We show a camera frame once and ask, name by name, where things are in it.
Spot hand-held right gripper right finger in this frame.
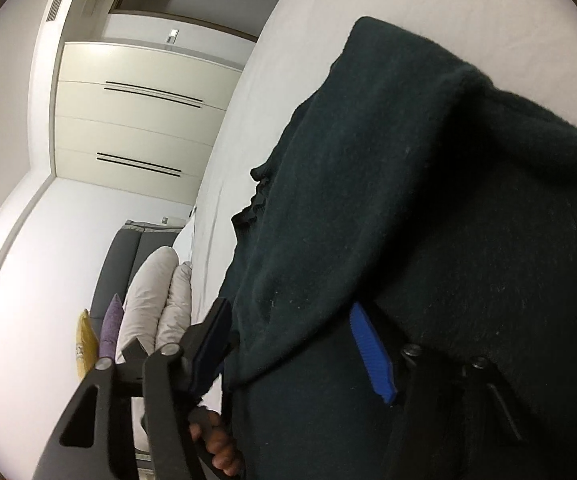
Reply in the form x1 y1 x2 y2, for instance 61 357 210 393
349 301 526 480

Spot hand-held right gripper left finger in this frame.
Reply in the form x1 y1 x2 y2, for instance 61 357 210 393
33 296 232 480

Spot dark green towel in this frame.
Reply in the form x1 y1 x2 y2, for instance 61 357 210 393
217 16 577 480

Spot person's left hand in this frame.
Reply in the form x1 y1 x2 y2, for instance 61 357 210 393
188 410 246 477

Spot beige folded duvet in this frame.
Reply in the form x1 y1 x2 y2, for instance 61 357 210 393
116 246 196 361

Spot purple cushion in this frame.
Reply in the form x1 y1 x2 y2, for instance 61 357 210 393
99 294 124 361

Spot grey padded headboard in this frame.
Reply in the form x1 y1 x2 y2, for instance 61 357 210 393
90 219 182 331

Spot yellow cushion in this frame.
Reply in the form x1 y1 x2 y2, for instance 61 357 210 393
74 309 100 378

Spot cream wardrobe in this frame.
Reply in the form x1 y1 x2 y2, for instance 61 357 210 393
51 40 259 208

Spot bed with white sheet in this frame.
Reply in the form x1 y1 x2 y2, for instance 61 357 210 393
173 0 577 411

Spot black wardrobe handle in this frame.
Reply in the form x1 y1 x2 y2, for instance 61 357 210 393
104 80 204 103
104 87 204 109
96 158 182 178
96 152 183 173

